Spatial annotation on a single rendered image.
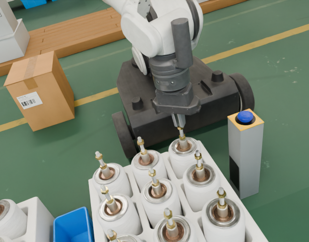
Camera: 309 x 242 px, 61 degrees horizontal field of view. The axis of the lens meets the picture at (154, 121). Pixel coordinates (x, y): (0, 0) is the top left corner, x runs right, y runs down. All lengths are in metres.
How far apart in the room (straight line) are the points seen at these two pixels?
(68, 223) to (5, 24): 1.93
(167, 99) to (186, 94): 0.05
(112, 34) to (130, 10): 1.83
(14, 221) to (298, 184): 0.89
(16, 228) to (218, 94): 0.83
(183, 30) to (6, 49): 2.13
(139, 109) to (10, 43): 1.69
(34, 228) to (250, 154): 0.65
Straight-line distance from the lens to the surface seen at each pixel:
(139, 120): 1.01
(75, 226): 0.97
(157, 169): 0.74
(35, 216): 0.89
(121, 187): 0.76
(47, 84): 1.43
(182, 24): 0.53
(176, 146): 0.78
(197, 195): 0.69
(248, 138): 0.76
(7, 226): 0.85
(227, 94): 1.09
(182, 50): 0.54
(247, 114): 0.75
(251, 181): 0.91
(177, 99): 0.63
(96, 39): 2.40
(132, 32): 0.57
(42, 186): 1.24
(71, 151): 1.31
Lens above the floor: 0.79
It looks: 38 degrees down
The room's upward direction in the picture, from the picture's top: 14 degrees counter-clockwise
